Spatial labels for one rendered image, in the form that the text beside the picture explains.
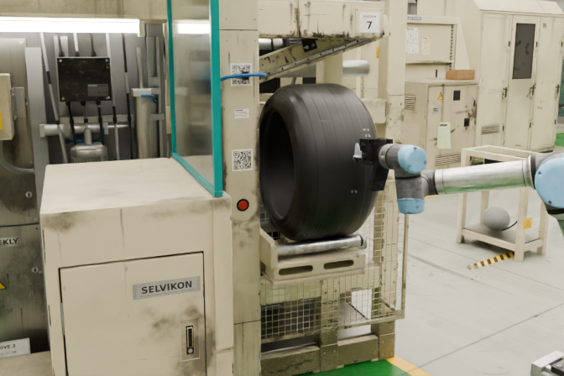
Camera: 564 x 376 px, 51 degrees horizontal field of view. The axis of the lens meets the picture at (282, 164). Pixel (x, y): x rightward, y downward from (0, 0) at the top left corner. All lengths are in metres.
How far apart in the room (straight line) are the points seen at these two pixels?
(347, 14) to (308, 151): 0.72
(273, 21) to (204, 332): 1.30
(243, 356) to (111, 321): 0.99
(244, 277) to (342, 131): 0.63
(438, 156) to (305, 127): 5.02
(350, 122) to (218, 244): 0.81
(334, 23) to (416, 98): 4.37
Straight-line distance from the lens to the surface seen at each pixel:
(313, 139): 1.93
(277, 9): 2.32
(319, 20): 2.39
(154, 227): 1.32
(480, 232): 5.12
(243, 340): 2.25
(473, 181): 1.77
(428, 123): 6.70
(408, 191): 1.68
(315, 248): 2.13
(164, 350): 1.42
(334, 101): 2.04
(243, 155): 2.03
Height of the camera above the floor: 1.59
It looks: 11 degrees down
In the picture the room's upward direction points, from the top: straight up
